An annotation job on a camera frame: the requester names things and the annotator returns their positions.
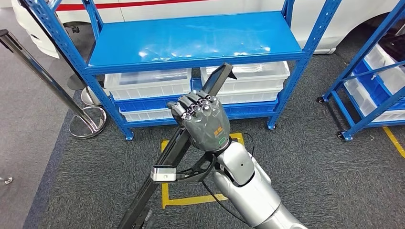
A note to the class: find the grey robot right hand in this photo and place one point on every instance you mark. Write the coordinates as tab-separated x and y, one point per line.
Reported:
205	129

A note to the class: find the black plastic plate bracket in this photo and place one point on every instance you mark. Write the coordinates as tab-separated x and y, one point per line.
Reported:
171	155

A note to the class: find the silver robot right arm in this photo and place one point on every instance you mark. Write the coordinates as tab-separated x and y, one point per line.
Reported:
253	189

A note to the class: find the blue metal shelf rack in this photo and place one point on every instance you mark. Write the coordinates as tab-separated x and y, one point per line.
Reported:
189	41

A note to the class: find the blue wheeled shelf rack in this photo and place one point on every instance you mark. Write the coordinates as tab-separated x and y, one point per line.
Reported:
360	123

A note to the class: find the blue plastic bin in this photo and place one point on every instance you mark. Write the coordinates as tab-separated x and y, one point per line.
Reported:
253	109
142	104
373	85

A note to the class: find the white car with red stripe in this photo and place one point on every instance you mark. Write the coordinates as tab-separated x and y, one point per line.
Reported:
316	19

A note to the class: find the chrome stool base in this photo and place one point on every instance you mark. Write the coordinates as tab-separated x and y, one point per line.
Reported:
7	180

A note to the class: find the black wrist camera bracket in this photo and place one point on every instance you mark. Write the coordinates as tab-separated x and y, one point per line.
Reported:
199	172

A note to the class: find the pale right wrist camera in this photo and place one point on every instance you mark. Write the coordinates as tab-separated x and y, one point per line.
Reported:
163	174

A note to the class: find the chrome stanchion post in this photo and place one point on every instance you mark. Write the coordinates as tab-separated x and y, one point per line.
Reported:
88	124
90	98

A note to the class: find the black base stanchion post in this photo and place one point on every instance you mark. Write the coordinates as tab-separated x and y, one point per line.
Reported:
76	82

